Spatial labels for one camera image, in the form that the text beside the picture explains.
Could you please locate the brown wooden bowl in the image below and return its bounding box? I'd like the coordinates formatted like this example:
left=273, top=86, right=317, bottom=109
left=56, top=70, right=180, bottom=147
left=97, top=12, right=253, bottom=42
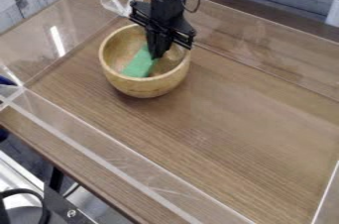
left=97, top=24, right=190, bottom=98

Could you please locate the green rectangular block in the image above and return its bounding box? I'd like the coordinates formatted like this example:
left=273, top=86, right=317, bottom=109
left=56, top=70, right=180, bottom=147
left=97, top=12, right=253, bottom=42
left=121, top=45, right=157, bottom=78

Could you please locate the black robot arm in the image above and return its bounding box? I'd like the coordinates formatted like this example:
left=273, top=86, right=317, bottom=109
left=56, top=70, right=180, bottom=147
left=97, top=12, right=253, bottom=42
left=129, top=0, right=196, bottom=58

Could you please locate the black cable loop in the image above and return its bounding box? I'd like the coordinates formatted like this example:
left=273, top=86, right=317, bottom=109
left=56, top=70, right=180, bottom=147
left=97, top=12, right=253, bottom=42
left=0, top=187, right=52, bottom=224

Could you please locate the clear acrylic table barrier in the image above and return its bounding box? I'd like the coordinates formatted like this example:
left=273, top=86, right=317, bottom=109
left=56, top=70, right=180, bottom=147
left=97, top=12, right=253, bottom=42
left=0, top=0, right=339, bottom=224

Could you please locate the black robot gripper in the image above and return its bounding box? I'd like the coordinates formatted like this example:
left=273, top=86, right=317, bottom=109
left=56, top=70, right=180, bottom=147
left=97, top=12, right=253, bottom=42
left=129, top=0, right=196, bottom=58

